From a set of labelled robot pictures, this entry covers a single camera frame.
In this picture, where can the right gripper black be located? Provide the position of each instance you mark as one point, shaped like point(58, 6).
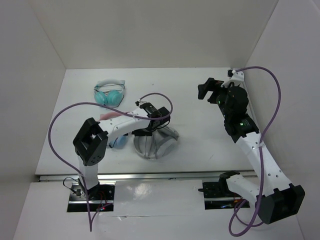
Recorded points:
point(212, 85)

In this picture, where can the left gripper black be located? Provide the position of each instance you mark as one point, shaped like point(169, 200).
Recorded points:
point(137, 133)

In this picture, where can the grey white headphones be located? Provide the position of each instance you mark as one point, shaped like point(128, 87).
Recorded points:
point(160, 144)

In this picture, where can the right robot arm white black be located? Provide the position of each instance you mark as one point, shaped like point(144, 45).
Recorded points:
point(278, 198)

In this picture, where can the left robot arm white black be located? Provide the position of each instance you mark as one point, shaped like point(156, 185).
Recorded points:
point(93, 138)

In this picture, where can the pink blue cat-ear headphones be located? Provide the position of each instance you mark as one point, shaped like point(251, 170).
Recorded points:
point(120, 142)

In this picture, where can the teal white cat-ear headphones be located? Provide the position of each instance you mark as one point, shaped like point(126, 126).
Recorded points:
point(109, 92)

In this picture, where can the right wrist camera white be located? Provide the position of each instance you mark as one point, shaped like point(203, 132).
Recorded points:
point(234, 76)

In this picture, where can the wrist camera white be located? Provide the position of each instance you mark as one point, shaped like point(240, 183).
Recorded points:
point(234, 76)
point(140, 103)

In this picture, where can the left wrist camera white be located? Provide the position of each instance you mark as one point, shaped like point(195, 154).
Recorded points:
point(140, 103)

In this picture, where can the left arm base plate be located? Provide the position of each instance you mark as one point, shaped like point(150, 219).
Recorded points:
point(102, 200)

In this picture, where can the aluminium rail front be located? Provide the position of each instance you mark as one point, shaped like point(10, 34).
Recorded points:
point(148, 176)

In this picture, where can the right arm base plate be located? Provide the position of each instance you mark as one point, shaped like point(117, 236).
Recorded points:
point(215, 198)

